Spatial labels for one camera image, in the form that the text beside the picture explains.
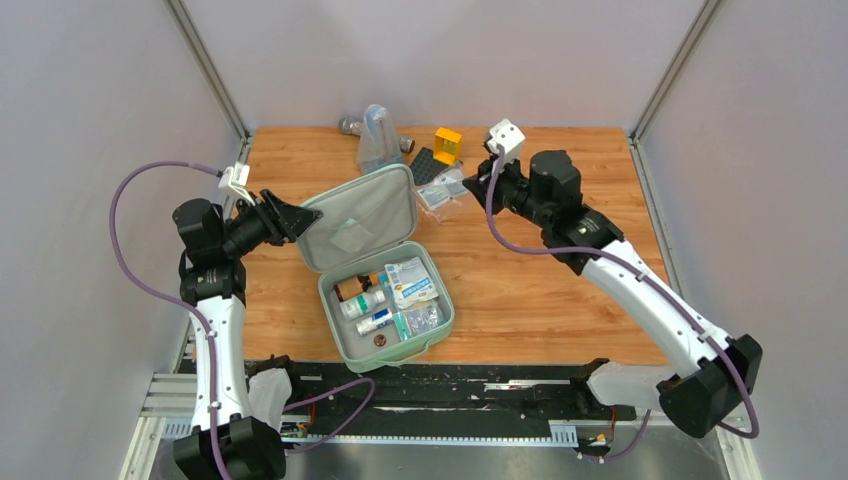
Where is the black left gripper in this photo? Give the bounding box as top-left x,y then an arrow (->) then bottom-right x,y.
220,189 -> 323,258

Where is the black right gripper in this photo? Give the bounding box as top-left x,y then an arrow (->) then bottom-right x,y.
463,149 -> 551,229

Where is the clear bag of pads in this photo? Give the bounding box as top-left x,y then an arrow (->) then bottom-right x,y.
415,168 -> 470,222

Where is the brown bottle orange cap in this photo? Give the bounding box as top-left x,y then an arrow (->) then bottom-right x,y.
333,272 -> 380,302

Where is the white bottle green label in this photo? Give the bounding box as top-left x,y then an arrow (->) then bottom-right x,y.
340,289 -> 386,320

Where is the mint green medicine kit case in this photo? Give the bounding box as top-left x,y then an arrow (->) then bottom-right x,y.
297,164 -> 455,373

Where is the white blue cotton packet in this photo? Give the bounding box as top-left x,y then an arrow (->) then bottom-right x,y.
384,257 -> 438,309

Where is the small blue white bottle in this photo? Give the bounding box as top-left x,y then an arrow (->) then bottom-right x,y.
355,308 -> 395,337

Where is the teal header plastic packet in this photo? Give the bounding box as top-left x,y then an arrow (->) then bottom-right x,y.
393,299 -> 443,341

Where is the white gauze packet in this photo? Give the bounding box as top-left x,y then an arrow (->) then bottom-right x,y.
329,219 -> 374,253

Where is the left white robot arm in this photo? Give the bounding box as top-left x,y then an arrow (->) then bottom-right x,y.
172,189 -> 323,479

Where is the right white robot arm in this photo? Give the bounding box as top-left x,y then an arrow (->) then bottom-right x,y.
462,150 -> 763,439

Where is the yellow toy window brick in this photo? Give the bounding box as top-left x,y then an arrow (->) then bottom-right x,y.
433,127 -> 463,166

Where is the dark grey brick baseplate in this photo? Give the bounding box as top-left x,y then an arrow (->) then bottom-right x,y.
409,147 -> 449,186

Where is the glitter silver microphone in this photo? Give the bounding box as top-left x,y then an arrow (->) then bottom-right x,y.
338,115 -> 416,154

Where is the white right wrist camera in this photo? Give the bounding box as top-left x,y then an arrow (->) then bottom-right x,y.
483,118 -> 526,162

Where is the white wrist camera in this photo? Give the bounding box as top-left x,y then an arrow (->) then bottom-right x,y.
483,118 -> 526,162
218,162 -> 255,206

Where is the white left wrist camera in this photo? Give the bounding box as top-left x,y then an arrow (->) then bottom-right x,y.
218,162 -> 255,206

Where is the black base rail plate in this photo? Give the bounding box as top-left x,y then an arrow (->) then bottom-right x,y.
239,360 -> 637,442

